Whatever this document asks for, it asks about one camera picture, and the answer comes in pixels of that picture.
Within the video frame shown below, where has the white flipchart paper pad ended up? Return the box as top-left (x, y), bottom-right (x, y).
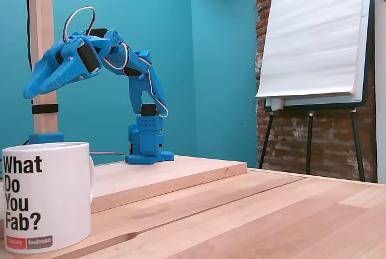
top-left (255, 0), bottom-right (370, 100)

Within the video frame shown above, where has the wooden post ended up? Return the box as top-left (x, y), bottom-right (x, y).
top-left (26, 0), bottom-right (59, 136)

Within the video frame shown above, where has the red white black gripper wire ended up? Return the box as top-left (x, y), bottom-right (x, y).
top-left (62, 5), bottom-right (98, 44)

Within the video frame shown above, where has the white printed mug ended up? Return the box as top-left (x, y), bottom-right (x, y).
top-left (1, 141), bottom-right (97, 254)

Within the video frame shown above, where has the black flipchart easel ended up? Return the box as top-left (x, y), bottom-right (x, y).
top-left (258, 0), bottom-right (378, 183)

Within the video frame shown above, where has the red white black arm wire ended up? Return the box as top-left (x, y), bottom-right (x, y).
top-left (102, 43), bottom-right (169, 118)

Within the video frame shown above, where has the blue post base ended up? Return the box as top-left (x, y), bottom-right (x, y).
top-left (28, 132), bottom-right (65, 145)

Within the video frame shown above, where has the thin black cable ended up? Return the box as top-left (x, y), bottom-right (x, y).
top-left (22, 0), bottom-right (34, 73)

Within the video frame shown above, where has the black strap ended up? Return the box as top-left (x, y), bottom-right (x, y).
top-left (31, 103), bottom-right (60, 116)

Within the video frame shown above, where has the raised wooden base board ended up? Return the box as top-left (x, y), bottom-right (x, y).
top-left (89, 155), bottom-right (248, 215)

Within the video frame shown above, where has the thin red black table wire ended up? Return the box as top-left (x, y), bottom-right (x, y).
top-left (89, 151), bottom-right (129, 158)

